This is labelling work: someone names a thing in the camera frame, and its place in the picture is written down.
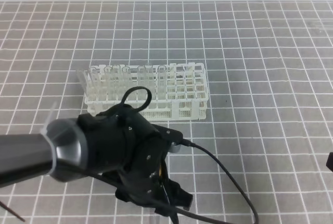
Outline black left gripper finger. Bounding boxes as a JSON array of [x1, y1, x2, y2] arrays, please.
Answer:
[[166, 179, 193, 211]]

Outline white plastic test tube rack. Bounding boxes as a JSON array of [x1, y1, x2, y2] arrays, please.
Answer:
[[84, 63, 209, 121]]

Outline grey grid tablecloth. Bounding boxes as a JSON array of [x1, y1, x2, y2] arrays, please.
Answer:
[[1, 2, 332, 223]]

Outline leaning clear test tube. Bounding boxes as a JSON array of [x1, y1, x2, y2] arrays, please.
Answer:
[[76, 69, 89, 95]]

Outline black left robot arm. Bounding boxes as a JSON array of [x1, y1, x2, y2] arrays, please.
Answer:
[[1, 104, 193, 210]]

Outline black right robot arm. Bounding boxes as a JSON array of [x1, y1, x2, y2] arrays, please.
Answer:
[[326, 152, 333, 171]]

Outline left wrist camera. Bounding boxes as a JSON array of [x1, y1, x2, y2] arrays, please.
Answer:
[[169, 141, 182, 154]]

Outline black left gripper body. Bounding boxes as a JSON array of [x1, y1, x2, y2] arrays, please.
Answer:
[[78, 106, 182, 205]]

